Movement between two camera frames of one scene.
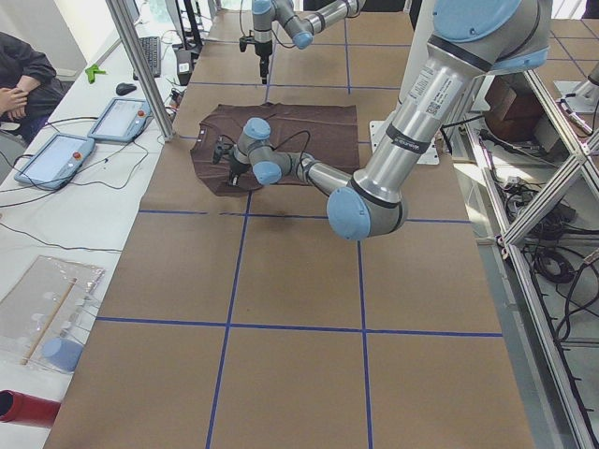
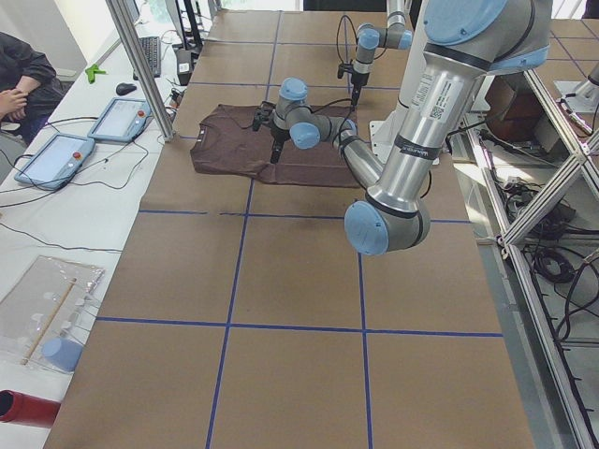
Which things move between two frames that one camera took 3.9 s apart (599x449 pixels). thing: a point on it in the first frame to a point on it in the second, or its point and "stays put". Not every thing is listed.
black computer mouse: [124, 88] stays put
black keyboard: [153, 50] stays put
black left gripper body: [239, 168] to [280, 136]
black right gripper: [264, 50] to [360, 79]
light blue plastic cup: [63, 353] stays put
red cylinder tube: [24, 409] stays put
